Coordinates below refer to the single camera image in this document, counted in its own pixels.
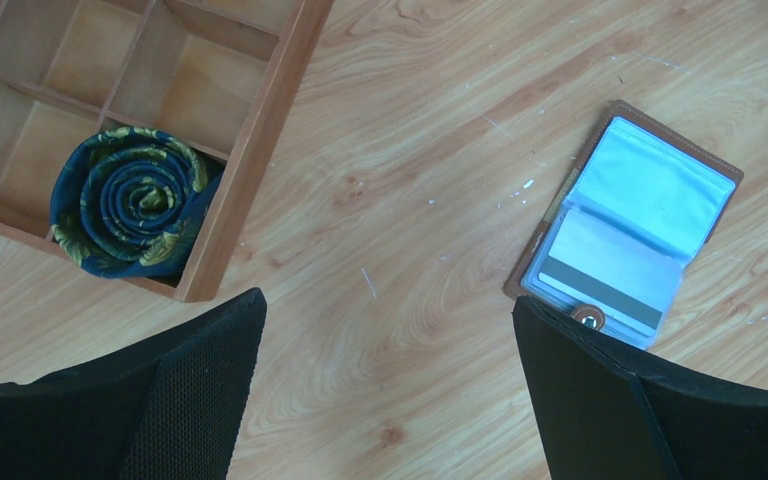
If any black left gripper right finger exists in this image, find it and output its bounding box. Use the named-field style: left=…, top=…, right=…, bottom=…
left=512, top=296, right=768, bottom=479

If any black coiled cable lower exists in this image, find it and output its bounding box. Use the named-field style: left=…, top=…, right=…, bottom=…
left=48, top=125, right=226, bottom=281

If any brown wooden compartment tray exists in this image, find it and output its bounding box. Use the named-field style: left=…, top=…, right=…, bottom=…
left=0, top=1, right=331, bottom=302

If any brown leather card holder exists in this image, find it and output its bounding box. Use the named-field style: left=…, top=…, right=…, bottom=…
left=504, top=100, right=744, bottom=350

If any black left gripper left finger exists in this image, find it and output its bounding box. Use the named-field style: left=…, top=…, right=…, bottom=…
left=0, top=288, right=267, bottom=479

